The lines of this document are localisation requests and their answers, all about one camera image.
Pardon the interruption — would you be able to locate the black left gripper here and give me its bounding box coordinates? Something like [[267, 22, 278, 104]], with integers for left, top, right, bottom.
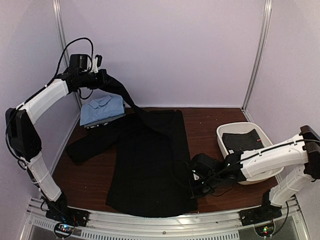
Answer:
[[79, 68, 113, 90]]

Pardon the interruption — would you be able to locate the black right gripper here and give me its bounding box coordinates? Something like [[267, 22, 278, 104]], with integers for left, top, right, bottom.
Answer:
[[186, 174, 222, 199]]

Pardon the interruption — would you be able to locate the black long sleeve shirt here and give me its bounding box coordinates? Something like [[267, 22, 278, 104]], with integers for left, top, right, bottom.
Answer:
[[66, 75, 198, 218]]

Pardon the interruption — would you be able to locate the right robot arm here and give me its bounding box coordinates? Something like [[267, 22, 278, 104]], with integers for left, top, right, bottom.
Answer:
[[188, 125, 320, 221]]

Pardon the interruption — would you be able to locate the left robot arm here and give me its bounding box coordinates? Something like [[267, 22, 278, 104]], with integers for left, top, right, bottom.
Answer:
[[5, 69, 107, 202]]

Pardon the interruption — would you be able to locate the dark pinstriped folded shirt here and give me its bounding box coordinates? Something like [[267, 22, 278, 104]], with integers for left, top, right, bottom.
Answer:
[[222, 129, 264, 154]]

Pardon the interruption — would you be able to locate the light blue folded shirt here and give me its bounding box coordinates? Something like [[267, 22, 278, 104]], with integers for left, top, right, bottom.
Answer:
[[80, 94, 125, 126]]

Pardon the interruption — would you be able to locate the black white patterned folded shirt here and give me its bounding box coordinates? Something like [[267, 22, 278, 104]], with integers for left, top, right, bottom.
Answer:
[[83, 115, 124, 129]]

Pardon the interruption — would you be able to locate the white plastic laundry basket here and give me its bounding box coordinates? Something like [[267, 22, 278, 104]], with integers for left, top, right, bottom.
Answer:
[[216, 122, 284, 185]]

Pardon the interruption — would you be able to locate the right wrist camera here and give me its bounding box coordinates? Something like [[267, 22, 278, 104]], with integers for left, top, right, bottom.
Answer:
[[188, 153, 215, 179]]

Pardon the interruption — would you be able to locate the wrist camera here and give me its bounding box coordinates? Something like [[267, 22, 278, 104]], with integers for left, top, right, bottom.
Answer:
[[68, 54, 103, 74], [188, 153, 215, 179]]

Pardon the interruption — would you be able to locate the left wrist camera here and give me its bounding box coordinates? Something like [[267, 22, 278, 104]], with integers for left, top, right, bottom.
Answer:
[[68, 54, 103, 74]]

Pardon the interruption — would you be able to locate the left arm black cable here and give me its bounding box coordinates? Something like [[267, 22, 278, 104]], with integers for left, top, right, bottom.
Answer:
[[44, 37, 96, 87]]

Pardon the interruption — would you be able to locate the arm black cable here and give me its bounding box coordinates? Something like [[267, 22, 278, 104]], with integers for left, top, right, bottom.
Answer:
[[44, 37, 96, 87], [172, 159, 241, 198]]

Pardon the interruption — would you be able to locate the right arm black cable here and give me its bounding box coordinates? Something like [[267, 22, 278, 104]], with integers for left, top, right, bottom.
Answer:
[[172, 159, 241, 198]]

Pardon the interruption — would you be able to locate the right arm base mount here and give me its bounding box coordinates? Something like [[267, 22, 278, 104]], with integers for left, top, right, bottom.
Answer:
[[239, 201, 282, 226]]

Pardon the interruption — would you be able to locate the aluminium frame post left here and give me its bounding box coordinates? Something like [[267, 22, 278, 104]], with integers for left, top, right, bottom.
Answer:
[[52, 0, 82, 111]]

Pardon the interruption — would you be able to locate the aluminium frame post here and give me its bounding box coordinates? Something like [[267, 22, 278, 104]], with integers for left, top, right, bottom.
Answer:
[[241, 0, 273, 123], [52, 0, 82, 111]]

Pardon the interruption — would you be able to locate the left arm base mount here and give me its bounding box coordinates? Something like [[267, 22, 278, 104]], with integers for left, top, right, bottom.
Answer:
[[44, 193, 89, 227]]

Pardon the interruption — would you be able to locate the aluminium frame post right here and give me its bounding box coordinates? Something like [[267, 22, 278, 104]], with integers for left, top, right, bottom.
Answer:
[[241, 0, 273, 123]]

